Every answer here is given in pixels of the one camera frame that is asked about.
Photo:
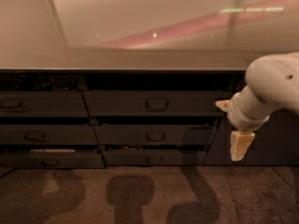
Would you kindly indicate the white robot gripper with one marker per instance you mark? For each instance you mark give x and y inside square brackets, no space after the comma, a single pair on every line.
[239,117]

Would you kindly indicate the dark drawer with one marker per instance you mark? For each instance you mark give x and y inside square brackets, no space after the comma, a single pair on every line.
[42,104]
[154,103]
[155,135]
[154,157]
[52,158]
[47,135]

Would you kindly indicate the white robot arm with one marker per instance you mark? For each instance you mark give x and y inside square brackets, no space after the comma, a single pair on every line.
[272,83]

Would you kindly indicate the dark right cabinet door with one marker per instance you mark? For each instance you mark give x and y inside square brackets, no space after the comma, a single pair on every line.
[275,143]

